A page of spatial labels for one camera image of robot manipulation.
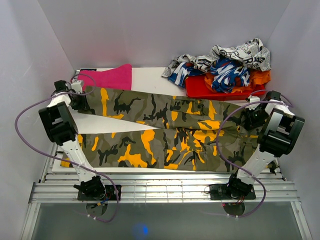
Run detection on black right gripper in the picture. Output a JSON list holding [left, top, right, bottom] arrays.
[[244, 106, 269, 130]]

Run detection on camouflage yellow green trousers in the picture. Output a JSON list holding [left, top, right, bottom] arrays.
[[59, 85, 280, 176]]

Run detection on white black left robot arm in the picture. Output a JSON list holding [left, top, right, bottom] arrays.
[[38, 80, 106, 200]]

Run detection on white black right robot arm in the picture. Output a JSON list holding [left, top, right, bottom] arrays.
[[225, 90, 305, 199]]

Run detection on orange trousers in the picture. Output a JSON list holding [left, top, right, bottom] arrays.
[[204, 69, 271, 93]]

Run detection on folded pink trousers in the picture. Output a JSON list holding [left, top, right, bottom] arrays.
[[77, 64, 132, 90]]

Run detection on blue white patterned trousers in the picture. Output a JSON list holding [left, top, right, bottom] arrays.
[[162, 57, 252, 94]]

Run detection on newspaper print trousers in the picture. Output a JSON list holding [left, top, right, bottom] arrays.
[[161, 38, 271, 78]]

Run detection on red plastic tray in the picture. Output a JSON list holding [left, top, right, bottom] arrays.
[[185, 75, 267, 101]]

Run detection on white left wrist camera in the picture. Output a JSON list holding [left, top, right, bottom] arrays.
[[71, 80, 84, 94]]

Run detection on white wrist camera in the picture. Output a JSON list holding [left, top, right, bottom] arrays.
[[245, 95, 261, 111], [71, 80, 84, 94]]

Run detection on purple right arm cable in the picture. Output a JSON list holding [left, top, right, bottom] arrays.
[[216, 89, 295, 218]]

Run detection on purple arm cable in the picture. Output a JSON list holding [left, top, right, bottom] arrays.
[[216, 89, 295, 218], [14, 73, 120, 223]]

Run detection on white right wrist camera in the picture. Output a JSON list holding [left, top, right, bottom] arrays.
[[245, 95, 261, 111]]

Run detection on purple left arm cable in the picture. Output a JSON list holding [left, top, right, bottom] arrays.
[[14, 73, 120, 223]]

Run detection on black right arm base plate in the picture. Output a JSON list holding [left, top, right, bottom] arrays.
[[209, 184, 256, 200]]

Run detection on aluminium table frame rail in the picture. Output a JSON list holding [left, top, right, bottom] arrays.
[[21, 158, 312, 240]]

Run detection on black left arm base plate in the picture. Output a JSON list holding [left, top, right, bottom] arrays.
[[76, 184, 117, 201]]

